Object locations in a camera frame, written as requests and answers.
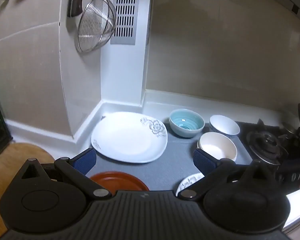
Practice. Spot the grey drying mat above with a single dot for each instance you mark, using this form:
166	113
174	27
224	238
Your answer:
170	160

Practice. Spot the cream bowl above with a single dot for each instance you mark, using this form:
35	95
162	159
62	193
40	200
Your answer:
217	146

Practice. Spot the wooden cutting board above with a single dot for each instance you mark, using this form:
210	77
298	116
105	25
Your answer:
5	165

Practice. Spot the teal ribbed bowl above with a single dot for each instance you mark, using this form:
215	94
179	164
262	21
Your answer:
186	122

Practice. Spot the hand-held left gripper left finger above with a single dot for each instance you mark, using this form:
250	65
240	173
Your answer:
86	158

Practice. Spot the red round plate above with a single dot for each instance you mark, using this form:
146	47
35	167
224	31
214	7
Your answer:
120	181

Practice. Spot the white square floral plate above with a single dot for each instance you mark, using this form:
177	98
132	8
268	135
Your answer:
127	137

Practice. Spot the white bowl blue pattern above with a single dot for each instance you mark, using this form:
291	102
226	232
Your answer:
223	125

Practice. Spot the grey vent grille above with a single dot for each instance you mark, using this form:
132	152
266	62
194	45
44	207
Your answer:
126	12

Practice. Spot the black metal rack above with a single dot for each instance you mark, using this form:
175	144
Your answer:
2	135

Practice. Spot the black white geometric plate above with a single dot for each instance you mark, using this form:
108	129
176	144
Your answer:
187	181

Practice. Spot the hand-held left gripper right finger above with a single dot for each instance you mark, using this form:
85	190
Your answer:
202	158

